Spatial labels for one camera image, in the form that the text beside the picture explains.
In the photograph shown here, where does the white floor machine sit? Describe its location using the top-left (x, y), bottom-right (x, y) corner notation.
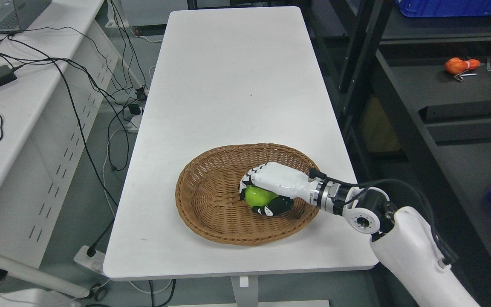
top-left (0, 288), bottom-right (82, 307)

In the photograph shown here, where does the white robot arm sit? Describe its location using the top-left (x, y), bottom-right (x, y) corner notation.
top-left (306, 168), bottom-right (479, 307)

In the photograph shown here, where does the white standing desk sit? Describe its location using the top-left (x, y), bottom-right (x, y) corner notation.
top-left (103, 6), bottom-right (378, 307)

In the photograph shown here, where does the brown wicker basket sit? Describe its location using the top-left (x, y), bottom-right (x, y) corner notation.
top-left (175, 143), bottom-right (321, 246)

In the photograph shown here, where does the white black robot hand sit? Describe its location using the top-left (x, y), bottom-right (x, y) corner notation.
top-left (238, 162), bottom-right (321, 217)

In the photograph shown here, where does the white perforated side desk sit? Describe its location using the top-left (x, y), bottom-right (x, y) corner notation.
top-left (0, 0), bottom-right (144, 299)

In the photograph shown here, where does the black floor cable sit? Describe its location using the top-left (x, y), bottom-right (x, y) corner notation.
top-left (0, 0), bottom-right (178, 307)

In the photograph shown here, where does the white power strip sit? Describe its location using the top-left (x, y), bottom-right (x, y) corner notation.
top-left (73, 245), bottom-right (105, 275)

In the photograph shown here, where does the orange toy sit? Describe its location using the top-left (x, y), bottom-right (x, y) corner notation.
top-left (445, 58), bottom-right (481, 82)

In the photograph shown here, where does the black metal shelf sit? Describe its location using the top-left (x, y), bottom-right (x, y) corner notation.
top-left (303, 0), bottom-right (491, 307)

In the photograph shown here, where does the grey laptop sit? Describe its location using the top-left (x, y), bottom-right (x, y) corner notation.
top-left (0, 0), bottom-right (52, 34)

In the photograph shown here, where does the green apple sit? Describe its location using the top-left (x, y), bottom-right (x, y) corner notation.
top-left (244, 186), bottom-right (278, 208)

